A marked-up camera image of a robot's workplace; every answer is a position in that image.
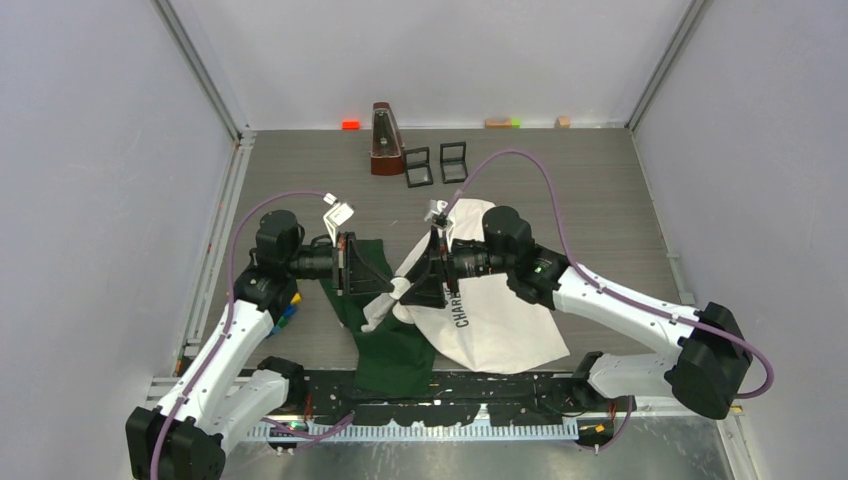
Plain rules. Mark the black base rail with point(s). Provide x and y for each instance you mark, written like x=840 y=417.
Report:
x=450 y=398

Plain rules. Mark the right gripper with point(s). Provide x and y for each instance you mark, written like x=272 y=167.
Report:
x=444 y=268

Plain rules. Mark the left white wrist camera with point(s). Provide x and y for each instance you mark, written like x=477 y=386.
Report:
x=338 y=213

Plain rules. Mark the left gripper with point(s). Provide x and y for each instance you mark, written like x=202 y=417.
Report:
x=340 y=263

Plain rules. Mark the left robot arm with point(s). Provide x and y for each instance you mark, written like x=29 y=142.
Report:
x=191 y=431

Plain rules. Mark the black box with blue brooch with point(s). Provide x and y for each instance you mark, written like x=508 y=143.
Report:
x=418 y=171

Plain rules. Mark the green and white t-shirt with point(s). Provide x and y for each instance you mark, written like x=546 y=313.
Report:
x=484 y=328

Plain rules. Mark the tan and green block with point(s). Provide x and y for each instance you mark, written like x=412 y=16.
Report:
x=502 y=122

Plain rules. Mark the pile of colourful toy bricks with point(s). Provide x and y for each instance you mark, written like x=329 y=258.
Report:
x=286 y=316

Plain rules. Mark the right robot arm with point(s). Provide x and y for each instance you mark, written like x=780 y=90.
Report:
x=698 y=357

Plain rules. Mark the brown wooden metronome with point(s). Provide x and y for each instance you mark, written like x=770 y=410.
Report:
x=386 y=152

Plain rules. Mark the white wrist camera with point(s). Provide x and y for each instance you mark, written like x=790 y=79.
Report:
x=438 y=217
x=338 y=213

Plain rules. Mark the black box with gold brooch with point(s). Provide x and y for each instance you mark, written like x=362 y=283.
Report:
x=452 y=162

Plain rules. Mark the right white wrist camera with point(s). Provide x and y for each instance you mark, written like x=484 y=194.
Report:
x=438 y=217

